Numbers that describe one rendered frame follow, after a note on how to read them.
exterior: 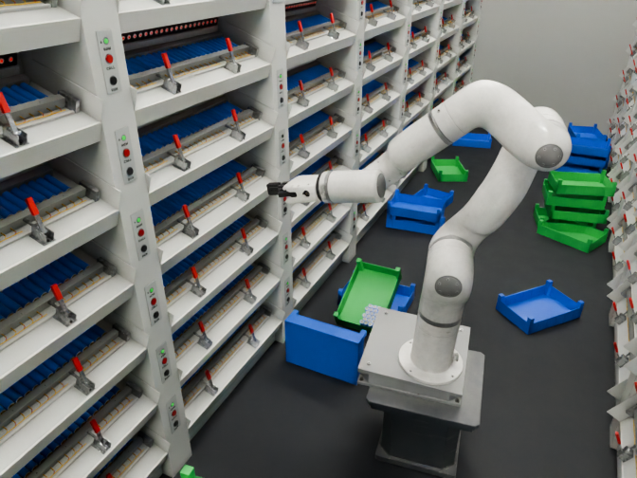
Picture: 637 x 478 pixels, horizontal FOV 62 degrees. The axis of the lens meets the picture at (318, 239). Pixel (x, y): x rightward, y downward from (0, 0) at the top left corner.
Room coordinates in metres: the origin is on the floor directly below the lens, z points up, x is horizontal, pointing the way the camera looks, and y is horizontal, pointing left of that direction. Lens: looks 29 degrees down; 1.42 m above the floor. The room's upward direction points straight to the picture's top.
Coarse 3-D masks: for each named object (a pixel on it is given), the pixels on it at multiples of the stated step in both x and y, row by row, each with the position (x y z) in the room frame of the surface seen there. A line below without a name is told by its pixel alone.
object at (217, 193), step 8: (248, 176) 1.67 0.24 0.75; (256, 176) 1.68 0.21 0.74; (224, 184) 1.56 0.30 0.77; (232, 184) 1.58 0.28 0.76; (216, 192) 1.51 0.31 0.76; (224, 192) 1.54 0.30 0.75; (200, 200) 1.44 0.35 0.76; (208, 200) 1.46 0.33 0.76; (216, 200) 1.48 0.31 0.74; (192, 208) 1.39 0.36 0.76; (200, 208) 1.43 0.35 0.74; (176, 216) 1.33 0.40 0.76; (184, 216) 1.36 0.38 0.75; (160, 224) 1.28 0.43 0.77; (168, 224) 1.29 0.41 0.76; (176, 224) 1.33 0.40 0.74; (160, 232) 1.26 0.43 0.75
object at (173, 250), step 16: (240, 160) 1.76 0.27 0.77; (256, 160) 1.73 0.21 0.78; (272, 176) 1.71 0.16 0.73; (256, 192) 1.61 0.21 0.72; (208, 208) 1.45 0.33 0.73; (224, 208) 1.47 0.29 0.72; (240, 208) 1.50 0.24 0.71; (192, 224) 1.35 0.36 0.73; (208, 224) 1.37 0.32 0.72; (224, 224) 1.42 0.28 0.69; (160, 240) 1.25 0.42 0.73; (176, 240) 1.27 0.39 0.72; (192, 240) 1.29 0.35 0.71; (208, 240) 1.36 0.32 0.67; (160, 256) 1.15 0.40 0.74; (176, 256) 1.22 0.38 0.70
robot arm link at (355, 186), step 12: (336, 180) 1.24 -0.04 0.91; (348, 180) 1.23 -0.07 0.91; (360, 180) 1.21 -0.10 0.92; (372, 180) 1.20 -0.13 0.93; (384, 180) 1.24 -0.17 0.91; (336, 192) 1.23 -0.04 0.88; (348, 192) 1.22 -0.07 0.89; (360, 192) 1.20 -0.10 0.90; (372, 192) 1.19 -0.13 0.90; (384, 192) 1.23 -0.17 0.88
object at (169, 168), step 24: (240, 96) 1.75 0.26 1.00; (168, 120) 1.48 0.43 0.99; (192, 120) 1.53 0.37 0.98; (216, 120) 1.58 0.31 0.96; (240, 120) 1.65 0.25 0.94; (264, 120) 1.72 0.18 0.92; (144, 144) 1.34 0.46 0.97; (168, 144) 1.36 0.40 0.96; (192, 144) 1.43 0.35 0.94; (216, 144) 1.48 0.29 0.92; (240, 144) 1.52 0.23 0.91; (144, 168) 1.26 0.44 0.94; (168, 168) 1.29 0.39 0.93; (192, 168) 1.32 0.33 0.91; (216, 168) 1.43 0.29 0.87; (168, 192) 1.23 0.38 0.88
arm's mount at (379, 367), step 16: (384, 320) 1.40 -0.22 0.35; (400, 320) 1.40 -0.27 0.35; (384, 336) 1.32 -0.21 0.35; (400, 336) 1.33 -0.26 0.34; (464, 336) 1.33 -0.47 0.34; (368, 352) 1.25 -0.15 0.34; (384, 352) 1.25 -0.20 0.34; (464, 352) 1.26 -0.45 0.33; (368, 368) 1.18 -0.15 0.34; (384, 368) 1.18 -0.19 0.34; (400, 368) 1.19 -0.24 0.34; (464, 368) 1.19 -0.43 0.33; (368, 384) 1.17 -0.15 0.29; (384, 384) 1.16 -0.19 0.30; (400, 384) 1.15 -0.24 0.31; (416, 384) 1.13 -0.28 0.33; (448, 384) 1.13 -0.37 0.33; (432, 400) 1.11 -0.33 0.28; (448, 400) 1.10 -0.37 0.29
